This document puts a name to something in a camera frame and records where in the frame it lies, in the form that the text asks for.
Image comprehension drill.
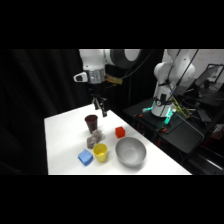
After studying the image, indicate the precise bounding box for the yellowish wrist camera box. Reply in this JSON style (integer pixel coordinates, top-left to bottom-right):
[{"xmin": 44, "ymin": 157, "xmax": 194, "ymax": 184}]
[{"xmin": 105, "ymin": 74, "xmax": 122, "ymax": 86}]

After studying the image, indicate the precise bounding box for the yellow cup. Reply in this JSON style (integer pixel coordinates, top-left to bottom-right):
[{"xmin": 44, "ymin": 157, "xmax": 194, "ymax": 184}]
[{"xmin": 92, "ymin": 143, "xmax": 109, "ymax": 164}]

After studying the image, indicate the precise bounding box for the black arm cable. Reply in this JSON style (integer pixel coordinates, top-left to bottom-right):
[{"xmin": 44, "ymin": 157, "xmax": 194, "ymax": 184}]
[{"xmin": 120, "ymin": 49, "xmax": 155, "ymax": 80}]

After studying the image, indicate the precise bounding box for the black laptop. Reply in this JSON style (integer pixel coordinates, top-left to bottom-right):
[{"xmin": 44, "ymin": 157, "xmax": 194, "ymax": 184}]
[{"xmin": 194, "ymin": 63, "xmax": 224, "ymax": 92}]

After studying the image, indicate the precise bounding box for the black robot stand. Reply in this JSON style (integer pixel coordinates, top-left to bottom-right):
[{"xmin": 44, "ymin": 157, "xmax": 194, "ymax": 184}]
[{"xmin": 122, "ymin": 97, "xmax": 206, "ymax": 155}]

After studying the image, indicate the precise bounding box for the blue sponge block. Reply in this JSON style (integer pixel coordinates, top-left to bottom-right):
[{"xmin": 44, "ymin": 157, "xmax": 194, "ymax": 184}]
[{"xmin": 77, "ymin": 148, "xmax": 95, "ymax": 167}]

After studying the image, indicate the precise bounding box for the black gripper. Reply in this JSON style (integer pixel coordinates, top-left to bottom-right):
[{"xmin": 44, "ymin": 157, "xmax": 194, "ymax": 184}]
[{"xmin": 87, "ymin": 82, "xmax": 109, "ymax": 118}]

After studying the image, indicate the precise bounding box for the red cube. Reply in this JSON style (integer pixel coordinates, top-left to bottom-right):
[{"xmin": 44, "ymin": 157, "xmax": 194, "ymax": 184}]
[{"xmin": 114, "ymin": 126, "xmax": 127, "ymax": 139}]

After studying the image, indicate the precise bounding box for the brown cup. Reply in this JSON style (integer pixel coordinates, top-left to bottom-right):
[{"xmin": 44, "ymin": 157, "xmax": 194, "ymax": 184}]
[{"xmin": 84, "ymin": 114, "xmax": 100, "ymax": 135}]

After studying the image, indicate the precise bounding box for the grey bowl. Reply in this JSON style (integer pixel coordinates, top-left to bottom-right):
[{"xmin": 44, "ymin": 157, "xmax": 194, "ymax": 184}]
[{"xmin": 115, "ymin": 136, "xmax": 148, "ymax": 168}]

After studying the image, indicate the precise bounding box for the black curtain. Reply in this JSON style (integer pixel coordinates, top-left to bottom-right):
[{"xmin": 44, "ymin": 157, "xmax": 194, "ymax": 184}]
[{"xmin": 0, "ymin": 49, "xmax": 164, "ymax": 176}]

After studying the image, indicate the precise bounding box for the yellow green cable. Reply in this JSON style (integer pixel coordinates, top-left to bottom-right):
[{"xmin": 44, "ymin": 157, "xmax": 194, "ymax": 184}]
[{"xmin": 172, "ymin": 101, "xmax": 196, "ymax": 120}]

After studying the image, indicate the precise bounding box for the grey plush toy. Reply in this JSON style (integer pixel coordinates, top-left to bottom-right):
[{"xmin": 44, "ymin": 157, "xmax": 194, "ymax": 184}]
[{"xmin": 86, "ymin": 129, "xmax": 106, "ymax": 150}]

